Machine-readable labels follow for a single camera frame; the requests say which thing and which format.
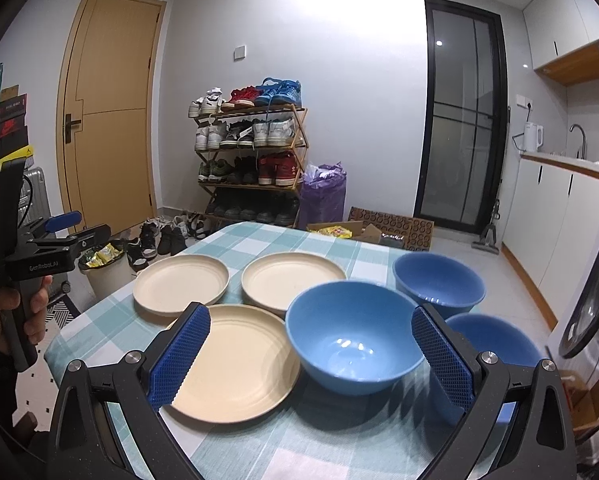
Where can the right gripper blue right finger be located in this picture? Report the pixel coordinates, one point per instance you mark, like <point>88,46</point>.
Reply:
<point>451,357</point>

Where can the white kitchen cabinets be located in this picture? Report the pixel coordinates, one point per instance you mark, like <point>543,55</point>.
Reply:
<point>552,227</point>

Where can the patterned cardboard box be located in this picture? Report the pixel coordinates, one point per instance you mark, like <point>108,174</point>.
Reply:
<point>409,233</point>

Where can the white electric kettle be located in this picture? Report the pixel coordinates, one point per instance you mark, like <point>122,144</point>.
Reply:
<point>532,137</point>

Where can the open brown cardboard box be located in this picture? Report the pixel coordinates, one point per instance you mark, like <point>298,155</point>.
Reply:
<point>349,230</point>

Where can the wooden door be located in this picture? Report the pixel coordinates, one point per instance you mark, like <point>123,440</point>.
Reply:
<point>104,112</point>

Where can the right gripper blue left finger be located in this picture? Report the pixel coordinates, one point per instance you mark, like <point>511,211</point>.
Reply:
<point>173,351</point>

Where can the cream trash bin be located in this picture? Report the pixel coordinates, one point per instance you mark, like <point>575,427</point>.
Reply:
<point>106,268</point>

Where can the cream plate front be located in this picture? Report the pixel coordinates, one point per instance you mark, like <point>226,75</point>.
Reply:
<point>245,368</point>

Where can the large light blue bowl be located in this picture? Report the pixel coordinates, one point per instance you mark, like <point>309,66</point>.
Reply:
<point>354,338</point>

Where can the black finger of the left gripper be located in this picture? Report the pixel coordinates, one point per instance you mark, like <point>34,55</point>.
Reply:
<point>89,238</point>

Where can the purple plastic bag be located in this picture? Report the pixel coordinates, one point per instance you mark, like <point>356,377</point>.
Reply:
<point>322,194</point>

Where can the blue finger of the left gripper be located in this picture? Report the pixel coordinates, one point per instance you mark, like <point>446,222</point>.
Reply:
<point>63,221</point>

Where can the vacuum mop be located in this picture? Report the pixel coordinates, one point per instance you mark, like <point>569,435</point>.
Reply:
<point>487,241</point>

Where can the wooden shoe rack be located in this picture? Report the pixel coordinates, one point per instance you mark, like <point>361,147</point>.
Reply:
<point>252,161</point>

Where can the dark blue bowl back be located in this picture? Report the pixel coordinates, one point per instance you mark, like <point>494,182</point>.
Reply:
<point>448,284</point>

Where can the white washing machine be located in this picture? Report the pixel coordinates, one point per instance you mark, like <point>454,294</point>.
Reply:
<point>574,347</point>

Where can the cream plate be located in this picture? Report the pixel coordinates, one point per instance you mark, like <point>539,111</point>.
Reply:
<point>245,368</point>
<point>167,287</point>
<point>274,281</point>

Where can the dark blue bowl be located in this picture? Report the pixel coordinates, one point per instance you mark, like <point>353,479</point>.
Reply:
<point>485,333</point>
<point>448,284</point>

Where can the chrome faucet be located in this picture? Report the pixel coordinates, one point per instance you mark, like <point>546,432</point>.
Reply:
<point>581,151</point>

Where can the teal checkered tablecloth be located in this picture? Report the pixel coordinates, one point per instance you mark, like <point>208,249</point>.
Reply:
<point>314,433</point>

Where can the black framed glass door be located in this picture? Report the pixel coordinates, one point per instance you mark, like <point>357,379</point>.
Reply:
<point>466,118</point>

